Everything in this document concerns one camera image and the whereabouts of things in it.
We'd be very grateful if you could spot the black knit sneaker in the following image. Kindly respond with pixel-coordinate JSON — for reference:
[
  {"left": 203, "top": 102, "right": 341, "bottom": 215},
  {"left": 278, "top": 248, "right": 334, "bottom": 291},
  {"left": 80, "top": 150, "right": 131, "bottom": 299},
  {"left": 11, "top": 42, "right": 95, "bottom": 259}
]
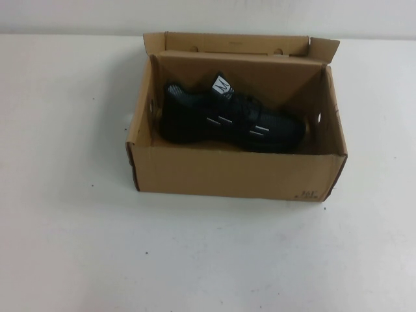
[{"left": 159, "top": 73, "right": 308, "bottom": 151}]

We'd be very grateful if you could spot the brown cardboard shoe box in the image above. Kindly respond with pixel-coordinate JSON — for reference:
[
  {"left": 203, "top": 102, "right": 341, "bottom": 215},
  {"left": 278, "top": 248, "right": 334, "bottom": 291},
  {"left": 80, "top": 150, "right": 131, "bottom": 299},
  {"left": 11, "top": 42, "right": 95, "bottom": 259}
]
[{"left": 125, "top": 31, "right": 348, "bottom": 203}]

